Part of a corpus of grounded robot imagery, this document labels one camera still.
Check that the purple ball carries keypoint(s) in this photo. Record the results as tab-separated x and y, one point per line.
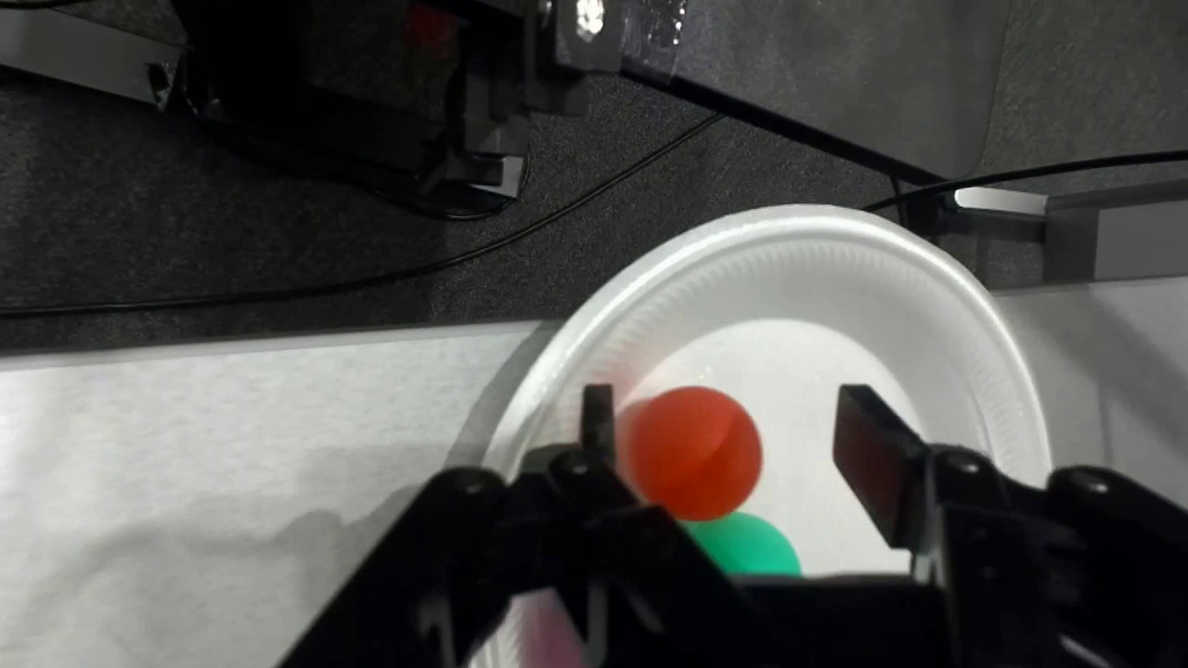
552	640

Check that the white foam plate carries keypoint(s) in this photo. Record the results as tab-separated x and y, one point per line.
786	311

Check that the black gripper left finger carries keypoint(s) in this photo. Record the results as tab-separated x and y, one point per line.
448	575

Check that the orange ball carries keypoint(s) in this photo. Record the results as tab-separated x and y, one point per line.
693	451

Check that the green ball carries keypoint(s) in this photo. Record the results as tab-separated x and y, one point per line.
742	545

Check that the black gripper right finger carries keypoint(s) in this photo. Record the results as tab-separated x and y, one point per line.
1077	575

